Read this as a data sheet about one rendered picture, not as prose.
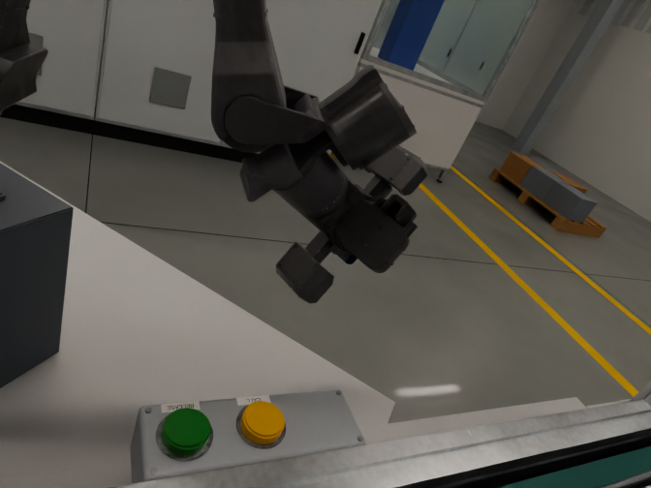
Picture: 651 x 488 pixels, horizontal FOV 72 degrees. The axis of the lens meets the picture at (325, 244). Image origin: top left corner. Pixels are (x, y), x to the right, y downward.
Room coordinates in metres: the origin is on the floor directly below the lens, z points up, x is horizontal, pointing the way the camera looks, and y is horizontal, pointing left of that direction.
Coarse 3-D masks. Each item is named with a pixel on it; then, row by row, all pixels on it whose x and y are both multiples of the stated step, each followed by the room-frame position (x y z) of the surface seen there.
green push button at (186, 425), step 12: (168, 420) 0.25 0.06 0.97; (180, 420) 0.25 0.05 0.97; (192, 420) 0.25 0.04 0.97; (204, 420) 0.26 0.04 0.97; (168, 432) 0.24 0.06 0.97; (180, 432) 0.24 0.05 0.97; (192, 432) 0.24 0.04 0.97; (204, 432) 0.25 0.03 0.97; (168, 444) 0.23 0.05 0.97; (180, 444) 0.23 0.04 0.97; (192, 444) 0.23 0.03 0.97; (204, 444) 0.24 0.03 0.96
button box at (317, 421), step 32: (160, 416) 0.25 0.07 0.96; (224, 416) 0.28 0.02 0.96; (288, 416) 0.31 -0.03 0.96; (320, 416) 0.33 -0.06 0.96; (352, 416) 0.34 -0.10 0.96; (160, 448) 0.23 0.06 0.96; (224, 448) 0.25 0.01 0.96; (256, 448) 0.26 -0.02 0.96; (288, 448) 0.28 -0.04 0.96; (320, 448) 0.29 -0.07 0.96
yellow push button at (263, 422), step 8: (248, 408) 0.29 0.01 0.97; (256, 408) 0.29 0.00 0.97; (264, 408) 0.30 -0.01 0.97; (272, 408) 0.30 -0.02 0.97; (248, 416) 0.28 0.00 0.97; (256, 416) 0.28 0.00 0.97; (264, 416) 0.29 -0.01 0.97; (272, 416) 0.29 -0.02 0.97; (280, 416) 0.30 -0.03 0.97; (248, 424) 0.27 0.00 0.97; (256, 424) 0.28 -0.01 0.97; (264, 424) 0.28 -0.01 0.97; (272, 424) 0.28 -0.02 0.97; (280, 424) 0.29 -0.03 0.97; (248, 432) 0.27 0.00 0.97; (256, 432) 0.27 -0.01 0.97; (264, 432) 0.27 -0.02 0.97; (272, 432) 0.28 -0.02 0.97; (280, 432) 0.28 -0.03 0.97; (256, 440) 0.27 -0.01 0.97; (264, 440) 0.27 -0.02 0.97; (272, 440) 0.27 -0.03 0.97
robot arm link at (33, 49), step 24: (0, 0) 0.29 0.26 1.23; (24, 0) 0.32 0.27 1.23; (0, 24) 0.29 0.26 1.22; (24, 24) 0.33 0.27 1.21; (0, 48) 0.29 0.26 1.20; (24, 48) 0.32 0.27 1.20; (0, 72) 0.28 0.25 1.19; (24, 72) 0.32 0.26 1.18; (0, 96) 0.29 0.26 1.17; (24, 96) 0.32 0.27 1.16
